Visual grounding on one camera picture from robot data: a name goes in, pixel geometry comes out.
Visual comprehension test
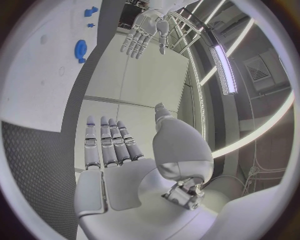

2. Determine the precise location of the blue plug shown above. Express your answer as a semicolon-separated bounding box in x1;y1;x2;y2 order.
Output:
83;6;100;18

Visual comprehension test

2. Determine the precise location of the white task board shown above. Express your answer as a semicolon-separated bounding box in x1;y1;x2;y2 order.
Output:
0;0;105;134

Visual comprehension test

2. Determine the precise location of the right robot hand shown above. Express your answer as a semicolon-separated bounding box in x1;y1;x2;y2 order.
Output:
73;102;232;240

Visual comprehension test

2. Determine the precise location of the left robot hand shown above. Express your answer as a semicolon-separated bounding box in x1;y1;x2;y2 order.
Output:
119;9;170;60

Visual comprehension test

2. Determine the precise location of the glowing light bar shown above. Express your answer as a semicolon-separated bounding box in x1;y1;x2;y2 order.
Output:
208;43;239;96

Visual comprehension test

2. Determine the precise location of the blue gear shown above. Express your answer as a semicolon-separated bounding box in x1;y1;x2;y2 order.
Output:
73;39;89;59

